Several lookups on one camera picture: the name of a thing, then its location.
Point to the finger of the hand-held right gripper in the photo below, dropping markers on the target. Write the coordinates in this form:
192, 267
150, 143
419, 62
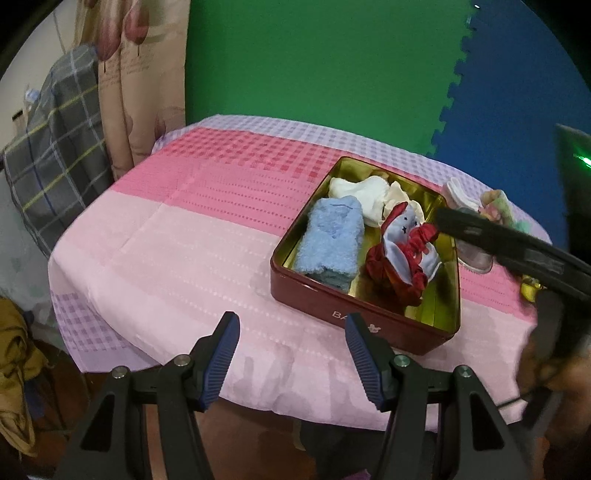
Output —
498, 240
561, 323

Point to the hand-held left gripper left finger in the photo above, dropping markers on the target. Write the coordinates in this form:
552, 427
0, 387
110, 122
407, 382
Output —
222, 357

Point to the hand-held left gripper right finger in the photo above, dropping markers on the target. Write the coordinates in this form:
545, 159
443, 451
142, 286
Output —
364, 357

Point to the green pink dotted towel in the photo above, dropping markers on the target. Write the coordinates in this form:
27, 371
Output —
501, 207

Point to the dark red tin box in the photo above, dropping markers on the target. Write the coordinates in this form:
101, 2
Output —
351, 318

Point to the yellow soft item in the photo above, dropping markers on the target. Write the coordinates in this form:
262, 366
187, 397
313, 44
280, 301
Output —
531, 288

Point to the white cloth with red frill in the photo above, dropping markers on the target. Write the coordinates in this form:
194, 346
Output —
406, 249

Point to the metal bowl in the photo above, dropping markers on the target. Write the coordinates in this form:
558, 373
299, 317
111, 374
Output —
475, 261

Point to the white striped sock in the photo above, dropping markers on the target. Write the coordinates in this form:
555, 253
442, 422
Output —
459, 194

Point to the cream sock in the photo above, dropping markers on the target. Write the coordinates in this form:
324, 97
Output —
396, 194

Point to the blue foam mat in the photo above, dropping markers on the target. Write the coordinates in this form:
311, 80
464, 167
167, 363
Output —
517, 92

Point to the light blue fluffy towel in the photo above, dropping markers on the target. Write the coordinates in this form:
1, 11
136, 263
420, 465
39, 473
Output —
330, 240

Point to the pink checked tablecloth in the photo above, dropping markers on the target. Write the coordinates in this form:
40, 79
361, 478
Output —
184, 240

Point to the mustard yellow cloth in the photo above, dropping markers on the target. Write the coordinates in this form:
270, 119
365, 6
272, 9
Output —
16, 369

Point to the green foam mat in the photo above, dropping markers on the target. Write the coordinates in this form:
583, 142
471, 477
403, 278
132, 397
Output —
323, 60

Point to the grey plaid cloth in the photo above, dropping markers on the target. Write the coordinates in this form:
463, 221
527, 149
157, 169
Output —
64, 147

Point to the beige floral curtain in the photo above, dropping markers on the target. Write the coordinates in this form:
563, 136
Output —
138, 92

